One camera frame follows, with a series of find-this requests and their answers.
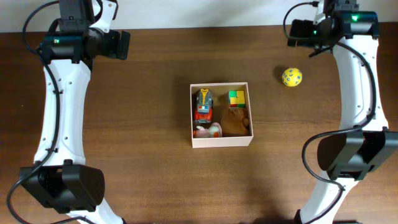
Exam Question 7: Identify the red grey toy truck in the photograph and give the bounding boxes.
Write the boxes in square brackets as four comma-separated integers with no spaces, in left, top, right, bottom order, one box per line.
[194,89,213,123]

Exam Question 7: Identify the yellow ball with blue letters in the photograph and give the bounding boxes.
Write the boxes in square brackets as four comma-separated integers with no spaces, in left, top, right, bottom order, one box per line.
[282,68,303,87]

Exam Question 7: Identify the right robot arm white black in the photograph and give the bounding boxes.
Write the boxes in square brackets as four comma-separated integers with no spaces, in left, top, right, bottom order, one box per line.
[284,1,397,223]

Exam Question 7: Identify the brown teddy bear plush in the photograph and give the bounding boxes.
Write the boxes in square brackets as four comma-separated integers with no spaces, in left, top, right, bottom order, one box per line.
[221,108,250,137]

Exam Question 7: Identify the white open cardboard box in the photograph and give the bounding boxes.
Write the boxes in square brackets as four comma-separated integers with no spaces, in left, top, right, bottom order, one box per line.
[190,82,254,148]

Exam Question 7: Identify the pink white toy duck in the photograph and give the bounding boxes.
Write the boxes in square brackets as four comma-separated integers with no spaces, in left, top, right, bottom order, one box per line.
[193,123,223,138]

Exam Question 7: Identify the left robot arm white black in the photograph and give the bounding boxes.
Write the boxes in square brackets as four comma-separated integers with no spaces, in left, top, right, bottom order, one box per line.
[18,0,130,223]

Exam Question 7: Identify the colourful puzzle cube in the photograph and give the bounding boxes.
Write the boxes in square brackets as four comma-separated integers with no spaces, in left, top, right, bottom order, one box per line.
[228,90,246,108]

